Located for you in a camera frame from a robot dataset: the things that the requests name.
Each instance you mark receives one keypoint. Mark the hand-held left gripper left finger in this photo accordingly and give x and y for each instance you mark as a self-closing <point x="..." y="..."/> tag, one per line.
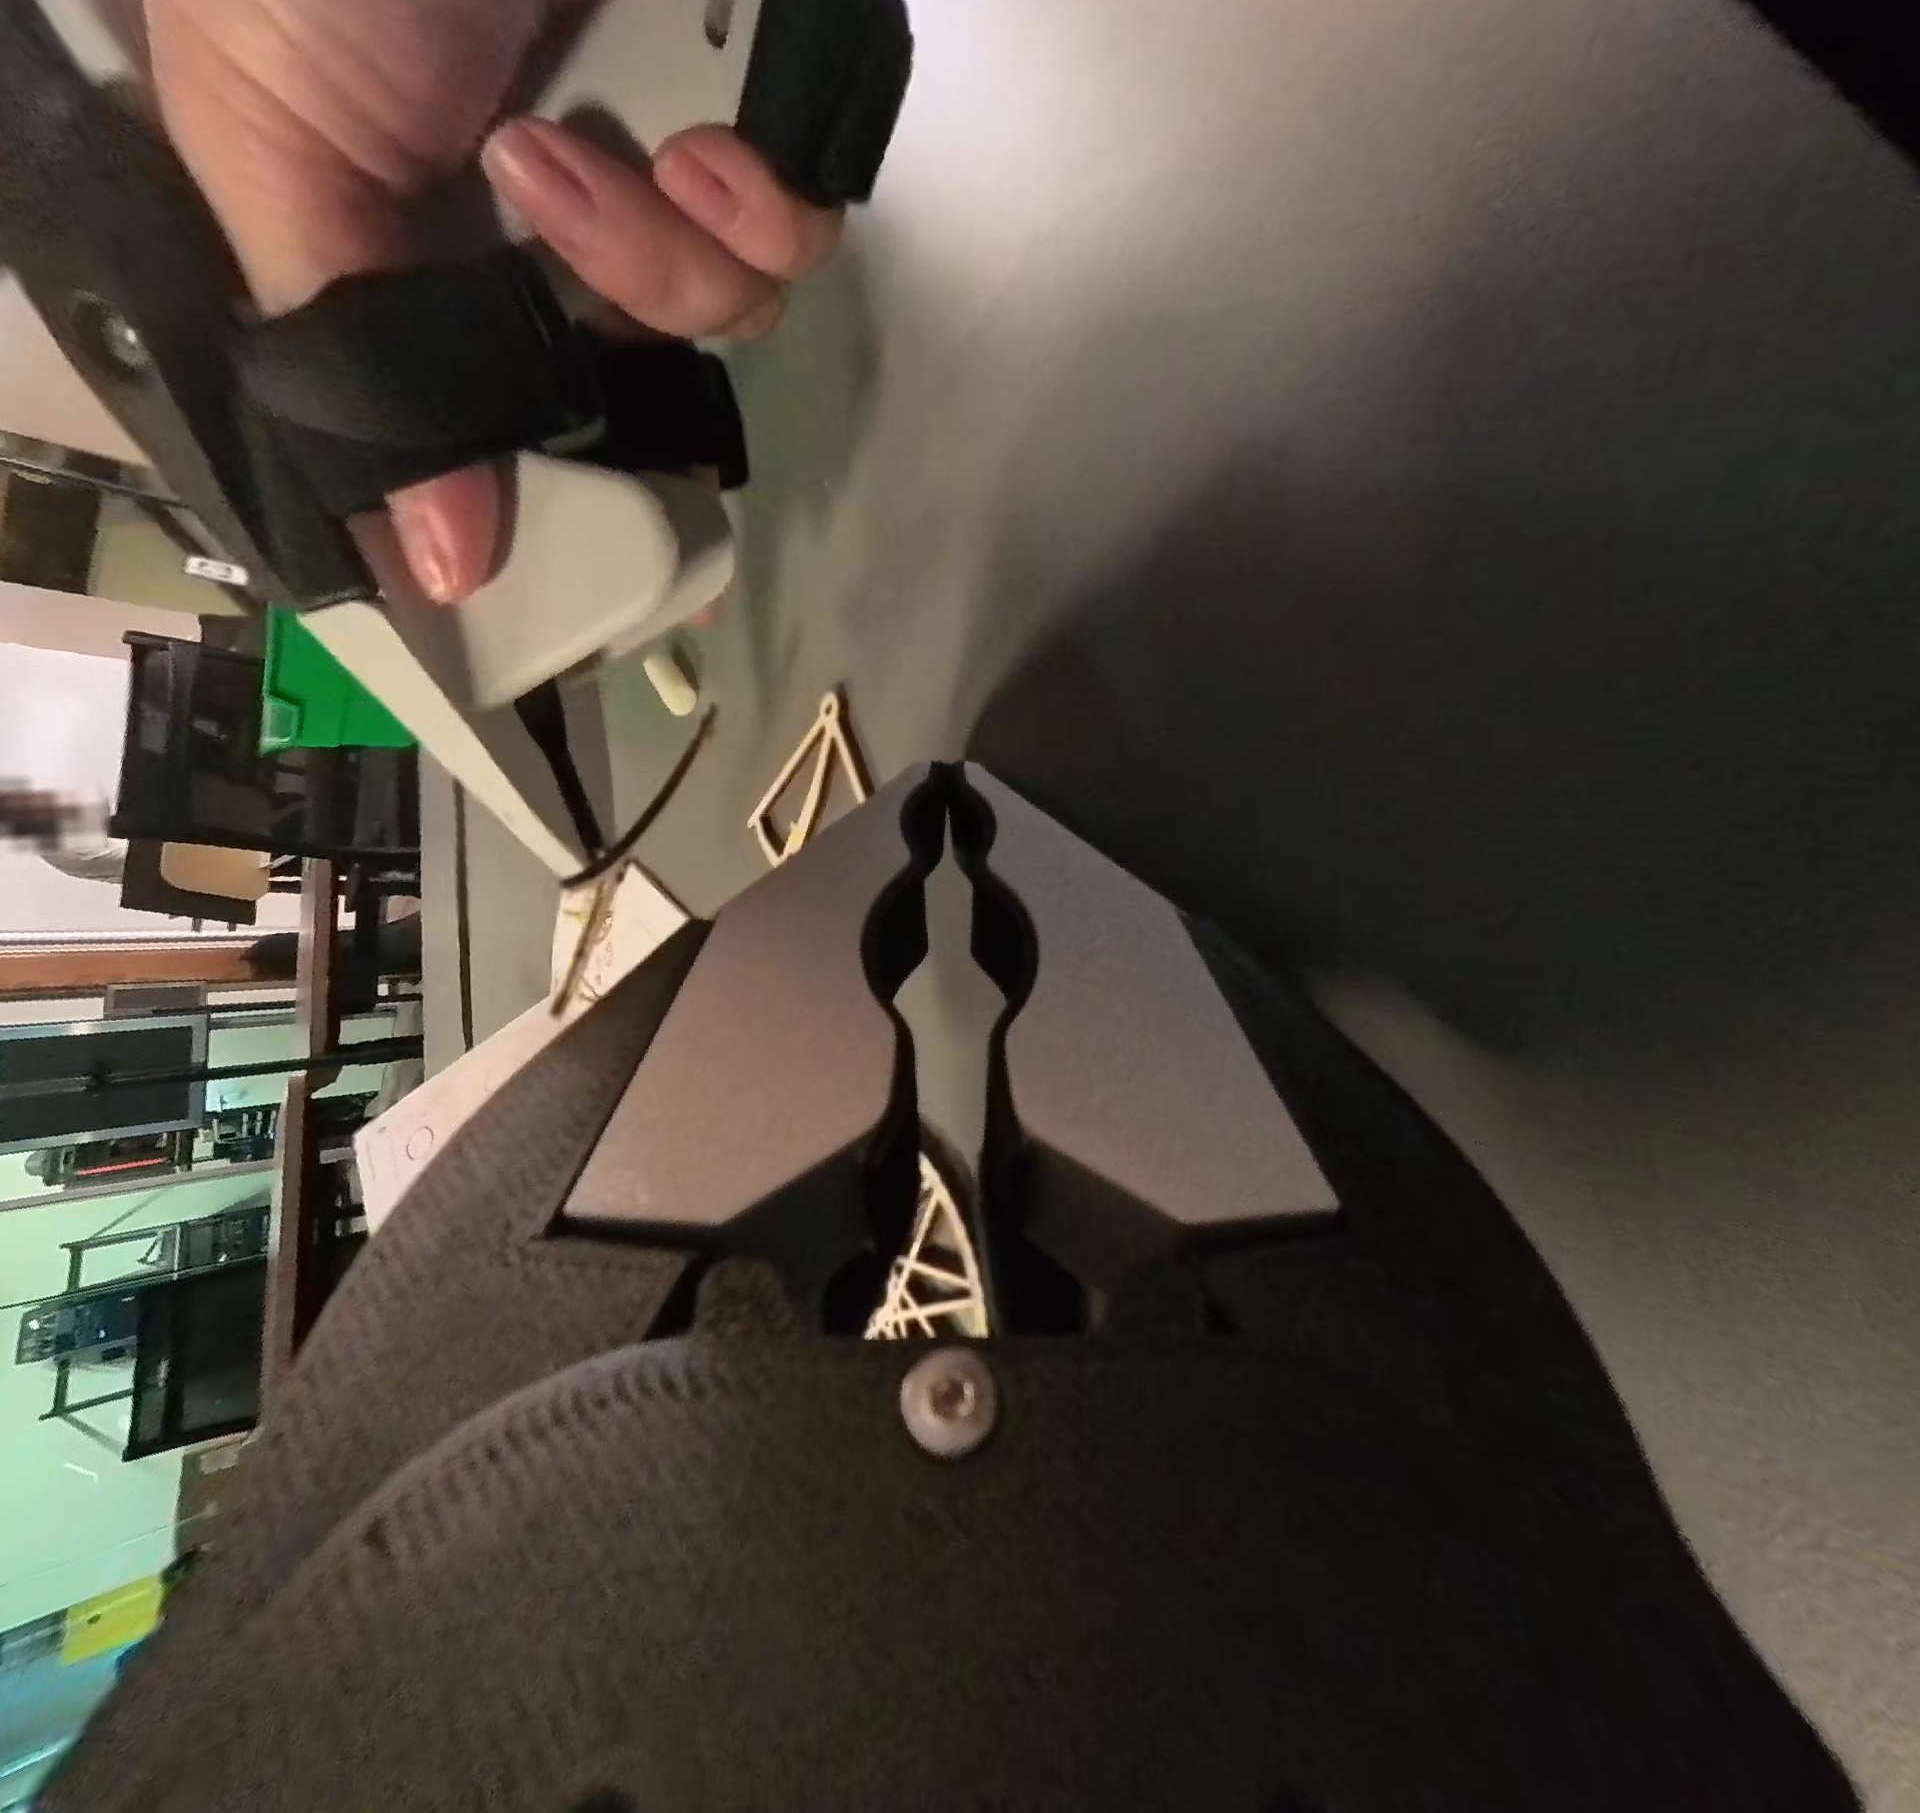
<point x="719" y="1078"/>

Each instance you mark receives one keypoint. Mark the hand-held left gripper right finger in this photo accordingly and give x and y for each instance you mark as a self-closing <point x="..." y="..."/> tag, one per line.
<point x="1171" y="1078"/>

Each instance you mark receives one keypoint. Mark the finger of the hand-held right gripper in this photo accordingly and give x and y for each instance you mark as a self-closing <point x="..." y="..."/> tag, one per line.
<point x="436" y="701"/>

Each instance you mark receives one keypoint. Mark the wooden fork frame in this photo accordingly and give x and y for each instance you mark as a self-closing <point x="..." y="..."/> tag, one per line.
<point x="668" y="797"/>

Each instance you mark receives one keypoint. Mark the wooden spoked wheel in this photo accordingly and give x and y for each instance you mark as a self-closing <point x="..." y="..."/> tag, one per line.
<point x="923" y="1280"/>

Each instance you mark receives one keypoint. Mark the person's right hand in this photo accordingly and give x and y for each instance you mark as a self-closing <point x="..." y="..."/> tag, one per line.
<point x="346" y="87"/>

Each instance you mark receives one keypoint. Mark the green box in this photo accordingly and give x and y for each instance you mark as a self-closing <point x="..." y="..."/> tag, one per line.
<point x="322" y="701"/>

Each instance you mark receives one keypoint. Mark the white instruction booklet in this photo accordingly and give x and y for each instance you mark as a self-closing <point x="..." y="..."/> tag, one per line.
<point x="615" y="927"/>

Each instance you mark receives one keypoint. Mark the small white cylinder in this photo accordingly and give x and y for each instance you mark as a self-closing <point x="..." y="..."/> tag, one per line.
<point x="671" y="686"/>

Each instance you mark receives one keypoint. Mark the wooden triangular frame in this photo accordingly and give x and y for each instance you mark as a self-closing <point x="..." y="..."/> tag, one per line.
<point x="787" y="836"/>

